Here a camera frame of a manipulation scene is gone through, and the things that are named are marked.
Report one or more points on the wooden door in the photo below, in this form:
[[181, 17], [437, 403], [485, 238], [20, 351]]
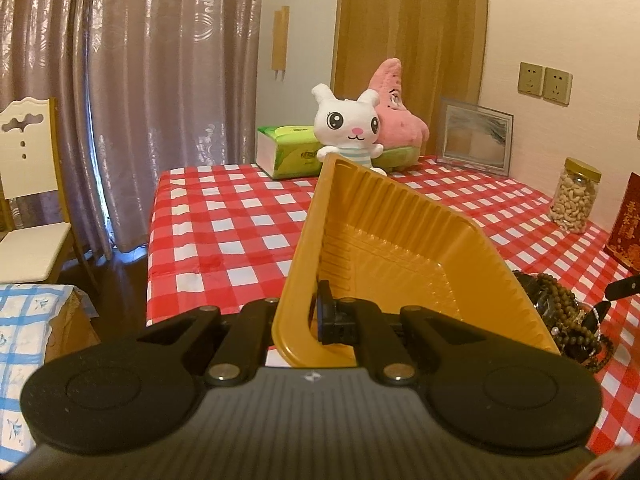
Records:
[[400, 10]]

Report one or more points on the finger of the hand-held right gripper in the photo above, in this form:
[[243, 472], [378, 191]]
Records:
[[625, 287], [603, 315]]

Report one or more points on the beige wall socket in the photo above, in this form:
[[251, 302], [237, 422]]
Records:
[[557, 86], [531, 79]]

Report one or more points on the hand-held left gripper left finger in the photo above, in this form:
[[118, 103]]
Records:
[[250, 330]]

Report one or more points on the cashew jar with gold lid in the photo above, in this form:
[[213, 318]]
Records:
[[572, 200]]

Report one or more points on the orange plastic tray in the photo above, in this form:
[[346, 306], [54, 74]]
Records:
[[400, 210]]

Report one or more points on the pink starfish plush toy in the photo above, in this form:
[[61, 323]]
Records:
[[397, 120]]

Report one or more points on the blue white checkered cloth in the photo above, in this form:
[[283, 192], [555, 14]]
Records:
[[25, 340]]

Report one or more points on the white bunny plush toy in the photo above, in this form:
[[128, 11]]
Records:
[[345, 125]]

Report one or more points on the red white checkered tablecloth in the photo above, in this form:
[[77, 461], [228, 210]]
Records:
[[225, 220]]

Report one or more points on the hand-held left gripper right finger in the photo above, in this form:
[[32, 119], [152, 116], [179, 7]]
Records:
[[332, 317]]

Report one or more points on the red gift box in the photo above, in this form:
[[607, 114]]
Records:
[[627, 225]]

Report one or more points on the cream wooden chair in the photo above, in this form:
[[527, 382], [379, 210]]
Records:
[[25, 150]]

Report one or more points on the green tissue pack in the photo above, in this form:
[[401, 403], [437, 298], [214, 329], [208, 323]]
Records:
[[287, 152]]

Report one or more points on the grey patterned curtain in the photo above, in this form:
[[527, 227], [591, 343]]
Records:
[[150, 60]]

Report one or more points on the wooden wall hanger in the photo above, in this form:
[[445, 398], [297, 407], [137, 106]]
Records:
[[280, 40]]

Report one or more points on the silver picture frame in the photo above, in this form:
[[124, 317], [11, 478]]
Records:
[[475, 135]]

